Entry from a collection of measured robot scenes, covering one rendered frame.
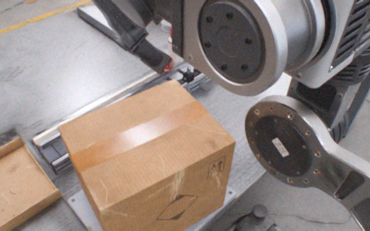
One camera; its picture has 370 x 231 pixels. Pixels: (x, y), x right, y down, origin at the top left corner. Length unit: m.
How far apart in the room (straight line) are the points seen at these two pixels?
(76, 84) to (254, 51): 1.06
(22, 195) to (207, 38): 0.79
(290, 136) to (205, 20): 0.35
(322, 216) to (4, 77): 1.74
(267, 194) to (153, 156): 1.38
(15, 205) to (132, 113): 0.46
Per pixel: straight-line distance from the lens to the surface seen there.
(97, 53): 1.46
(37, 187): 1.02
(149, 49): 1.01
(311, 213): 1.97
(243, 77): 0.33
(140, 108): 0.73
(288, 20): 0.32
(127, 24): 0.92
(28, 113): 1.25
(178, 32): 0.38
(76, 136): 0.70
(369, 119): 2.66
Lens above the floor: 1.62
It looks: 45 degrees down
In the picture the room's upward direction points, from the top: 1 degrees clockwise
